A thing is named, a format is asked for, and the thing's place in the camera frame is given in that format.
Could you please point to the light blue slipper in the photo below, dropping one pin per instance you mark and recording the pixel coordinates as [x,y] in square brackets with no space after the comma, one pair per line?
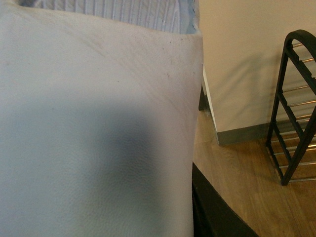
[98,111]

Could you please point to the black metal shoe rack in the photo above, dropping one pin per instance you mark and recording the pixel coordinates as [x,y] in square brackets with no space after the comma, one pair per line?
[291,138]

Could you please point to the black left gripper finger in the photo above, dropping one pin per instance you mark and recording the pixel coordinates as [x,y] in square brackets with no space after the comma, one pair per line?
[211,214]

